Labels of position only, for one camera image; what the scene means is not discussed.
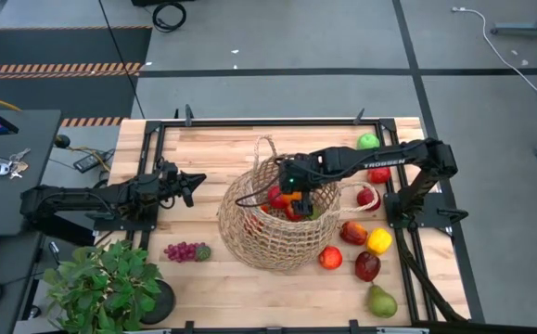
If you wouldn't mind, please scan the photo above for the black plant pot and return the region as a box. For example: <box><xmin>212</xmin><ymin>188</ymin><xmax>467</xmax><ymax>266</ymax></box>
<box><xmin>138</xmin><ymin>277</ymin><xmax>177</xmax><ymax>326</ymax></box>

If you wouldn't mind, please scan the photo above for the green pear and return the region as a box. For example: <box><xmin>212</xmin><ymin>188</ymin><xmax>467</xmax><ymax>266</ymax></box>
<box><xmin>366</xmin><ymin>285</ymin><xmax>399</xmax><ymax>319</ymax></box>

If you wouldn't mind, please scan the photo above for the dark red pomegranate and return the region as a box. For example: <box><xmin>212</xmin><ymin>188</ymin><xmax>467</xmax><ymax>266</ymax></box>
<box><xmin>356</xmin><ymin>186</ymin><xmax>382</xmax><ymax>212</ymax></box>

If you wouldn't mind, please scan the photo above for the grey desk leg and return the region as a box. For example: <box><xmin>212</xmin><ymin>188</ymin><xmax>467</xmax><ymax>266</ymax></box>
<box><xmin>490</xmin><ymin>0</ymin><xmax>537</xmax><ymax>38</ymax></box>

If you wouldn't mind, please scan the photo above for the green apple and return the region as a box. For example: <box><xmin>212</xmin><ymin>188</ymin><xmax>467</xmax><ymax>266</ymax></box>
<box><xmin>357</xmin><ymin>133</ymin><xmax>381</xmax><ymax>151</ymax></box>

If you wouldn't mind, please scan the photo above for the purple grape bunch with leaf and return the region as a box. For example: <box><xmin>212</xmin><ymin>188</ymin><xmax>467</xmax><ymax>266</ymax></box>
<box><xmin>163</xmin><ymin>240</ymin><xmax>212</xmax><ymax>263</ymax></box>

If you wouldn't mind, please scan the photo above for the small red apple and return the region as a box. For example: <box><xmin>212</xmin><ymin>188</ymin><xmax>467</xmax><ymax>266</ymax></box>
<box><xmin>267</xmin><ymin>186</ymin><xmax>288</xmax><ymax>210</ymax></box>

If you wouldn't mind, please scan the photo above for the dark red apple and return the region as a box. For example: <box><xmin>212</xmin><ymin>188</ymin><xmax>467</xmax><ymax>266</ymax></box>
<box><xmin>339</xmin><ymin>221</ymin><xmax>369</xmax><ymax>247</ymax></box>

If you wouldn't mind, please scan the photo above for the dark maroon apple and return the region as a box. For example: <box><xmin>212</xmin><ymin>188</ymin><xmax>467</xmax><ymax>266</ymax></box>
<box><xmin>354</xmin><ymin>250</ymin><xmax>382</xmax><ymax>283</ymax></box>

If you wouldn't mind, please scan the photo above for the woven straw basket with handles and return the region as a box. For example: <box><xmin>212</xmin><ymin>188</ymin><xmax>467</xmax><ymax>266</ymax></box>
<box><xmin>216</xmin><ymin>134</ymin><xmax>380</xmax><ymax>273</ymax></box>

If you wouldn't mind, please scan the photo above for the coiled black cable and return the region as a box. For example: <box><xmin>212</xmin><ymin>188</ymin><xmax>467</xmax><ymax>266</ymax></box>
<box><xmin>150</xmin><ymin>0</ymin><xmax>188</xmax><ymax>33</ymax></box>

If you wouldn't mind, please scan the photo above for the black cable sleeve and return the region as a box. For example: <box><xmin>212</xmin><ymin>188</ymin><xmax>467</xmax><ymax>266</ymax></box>
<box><xmin>395</xmin><ymin>229</ymin><xmax>468</xmax><ymax>324</ymax></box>

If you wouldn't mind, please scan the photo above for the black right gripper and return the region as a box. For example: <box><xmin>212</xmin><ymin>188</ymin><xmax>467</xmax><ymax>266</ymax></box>
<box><xmin>276</xmin><ymin>150</ymin><xmax>329</xmax><ymax>217</ymax></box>

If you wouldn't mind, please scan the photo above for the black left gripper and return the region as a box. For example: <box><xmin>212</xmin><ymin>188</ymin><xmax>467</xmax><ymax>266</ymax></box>
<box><xmin>159</xmin><ymin>161</ymin><xmax>208</xmax><ymax>209</ymax></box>

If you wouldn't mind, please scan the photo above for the black mat with hazard stripes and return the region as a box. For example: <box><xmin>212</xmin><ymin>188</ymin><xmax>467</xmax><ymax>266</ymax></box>
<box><xmin>0</xmin><ymin>25</ymin><xmax>154</xmax><ymax>129</ymax></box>

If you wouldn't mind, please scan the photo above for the red tomato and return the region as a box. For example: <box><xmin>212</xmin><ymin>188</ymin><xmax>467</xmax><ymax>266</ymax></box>
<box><xmin>318</xmin><ymin>245</ymin><xmax>344</xmax><ymax>271</ymax></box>

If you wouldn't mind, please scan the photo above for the green leafy plant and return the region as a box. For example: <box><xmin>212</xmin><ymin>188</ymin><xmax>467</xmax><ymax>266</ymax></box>
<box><xmin>41</xmin><ymin>238</ymin><xmax>165</xmax><ymax>334</ymax></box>

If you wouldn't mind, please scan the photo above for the white cable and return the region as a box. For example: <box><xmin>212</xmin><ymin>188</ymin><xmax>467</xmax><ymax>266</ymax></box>
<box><xmin>451</xmin><ymin>6</ymin><xmax>537</xmax><ymax>96</ymax></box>

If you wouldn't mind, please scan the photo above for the yellow bell pepper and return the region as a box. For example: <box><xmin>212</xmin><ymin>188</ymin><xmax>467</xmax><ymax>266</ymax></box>
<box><xmin>365</xmin><ymin>227</ymin><xmax>393</xmax><ymax>257</ymax></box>

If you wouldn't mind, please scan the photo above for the black desk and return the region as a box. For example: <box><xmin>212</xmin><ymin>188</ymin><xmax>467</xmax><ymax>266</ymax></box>
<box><xmin>0</xmin><ymin>109</ymin><xmax>63</xmax><ymax>334</ymax></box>

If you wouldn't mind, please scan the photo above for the black power adapter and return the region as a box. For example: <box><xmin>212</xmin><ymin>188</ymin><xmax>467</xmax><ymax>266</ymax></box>
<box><xmin>72</xmin><ymin>148</ymin><xmax>115</xmax><ymax>173</ymax></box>

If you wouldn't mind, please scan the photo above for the small orange-red fruit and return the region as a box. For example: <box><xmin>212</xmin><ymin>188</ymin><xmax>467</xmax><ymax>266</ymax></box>
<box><xmin>244</xmin><ymin>203</ymin><xmax>272</xmax><ymax>236</ymax></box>

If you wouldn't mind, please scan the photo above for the long black floor cable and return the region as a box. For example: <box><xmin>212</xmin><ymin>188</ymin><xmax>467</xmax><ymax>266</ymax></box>
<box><xmin>96</xmin><ymin>0</ymin><xmax>147</xmax><ymax>120</ymax></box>

